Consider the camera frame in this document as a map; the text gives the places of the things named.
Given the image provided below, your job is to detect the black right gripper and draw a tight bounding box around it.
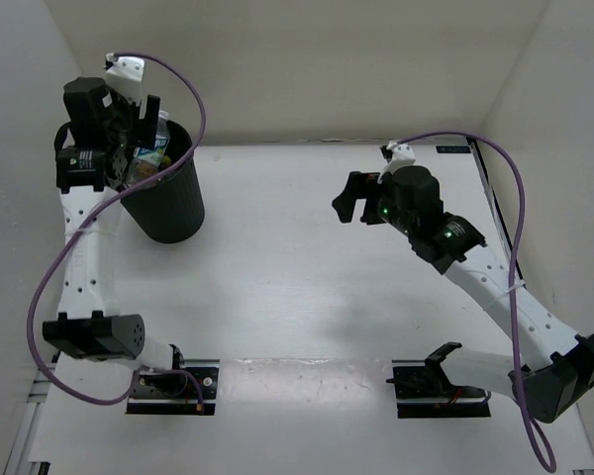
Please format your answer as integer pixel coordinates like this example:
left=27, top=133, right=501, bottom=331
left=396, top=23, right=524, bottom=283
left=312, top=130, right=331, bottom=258
left=333, top=172, right=418, bottom=238

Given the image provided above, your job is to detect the clear bottle blue label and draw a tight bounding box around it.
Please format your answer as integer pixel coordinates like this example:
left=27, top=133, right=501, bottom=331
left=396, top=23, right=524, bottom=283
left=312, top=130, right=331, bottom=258
left=132, top=110, right=170, bottom=168

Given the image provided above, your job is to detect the clear bottle yellow cap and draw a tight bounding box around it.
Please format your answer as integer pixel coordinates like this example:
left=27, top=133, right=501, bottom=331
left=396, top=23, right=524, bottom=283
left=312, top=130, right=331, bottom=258
left=125, top=154, right=172, bottom=187

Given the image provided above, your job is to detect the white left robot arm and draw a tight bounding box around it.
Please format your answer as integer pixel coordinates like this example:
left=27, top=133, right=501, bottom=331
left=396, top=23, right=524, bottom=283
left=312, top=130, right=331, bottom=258
left=43, top=77, right=188, bottom=396

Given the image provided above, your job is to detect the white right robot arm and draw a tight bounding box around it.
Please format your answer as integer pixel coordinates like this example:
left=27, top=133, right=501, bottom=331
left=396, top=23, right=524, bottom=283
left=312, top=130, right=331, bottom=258
left=332, top=165, right=594, bottom=424

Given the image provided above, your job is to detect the black plastic bin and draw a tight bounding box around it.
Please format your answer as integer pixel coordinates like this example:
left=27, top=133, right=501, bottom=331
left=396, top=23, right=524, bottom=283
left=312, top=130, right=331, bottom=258
left=118, top=121, right=207, bottom=245

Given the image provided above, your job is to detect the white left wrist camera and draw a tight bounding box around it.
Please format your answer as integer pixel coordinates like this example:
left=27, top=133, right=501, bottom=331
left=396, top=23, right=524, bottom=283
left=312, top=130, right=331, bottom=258
left=105, top=52, right=146, bottom=106

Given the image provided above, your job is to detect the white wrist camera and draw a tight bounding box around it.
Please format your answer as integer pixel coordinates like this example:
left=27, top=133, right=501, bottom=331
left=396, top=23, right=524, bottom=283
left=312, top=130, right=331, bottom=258
left=377, top=141, right=416, bottom=184
left=105, top=52, right=146, bottom=106

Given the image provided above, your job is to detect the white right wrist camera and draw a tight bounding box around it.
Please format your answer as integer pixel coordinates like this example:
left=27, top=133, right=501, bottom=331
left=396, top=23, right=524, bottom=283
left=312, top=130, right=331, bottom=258
left=377, top=141, right=416, bottom=184

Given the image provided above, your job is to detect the aluminium frame rail right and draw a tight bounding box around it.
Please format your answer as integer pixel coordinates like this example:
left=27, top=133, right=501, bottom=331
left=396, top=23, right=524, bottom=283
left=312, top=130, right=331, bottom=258
left=466, top=136, right=594, bottom=474

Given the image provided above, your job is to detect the aluminium frame rail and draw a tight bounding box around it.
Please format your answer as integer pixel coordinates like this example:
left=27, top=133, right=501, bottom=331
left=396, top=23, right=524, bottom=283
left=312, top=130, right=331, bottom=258
left=2, top=195, right=125, bottom=475
left=466, top=136, right=594, bottom=474

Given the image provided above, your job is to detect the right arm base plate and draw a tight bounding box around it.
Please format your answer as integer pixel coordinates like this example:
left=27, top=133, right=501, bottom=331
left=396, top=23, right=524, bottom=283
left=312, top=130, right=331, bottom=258
left=386, top=360, right=491, bottom=420

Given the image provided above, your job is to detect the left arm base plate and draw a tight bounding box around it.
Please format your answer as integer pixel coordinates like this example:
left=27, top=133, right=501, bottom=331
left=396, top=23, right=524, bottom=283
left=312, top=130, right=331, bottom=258
left=126, top=360, right=220, bottom=416

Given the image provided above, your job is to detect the aluminium frame rail left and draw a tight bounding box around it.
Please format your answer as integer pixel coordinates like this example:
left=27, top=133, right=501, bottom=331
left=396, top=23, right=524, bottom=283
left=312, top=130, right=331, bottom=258
left=2, top=195, right=125, bottom=475

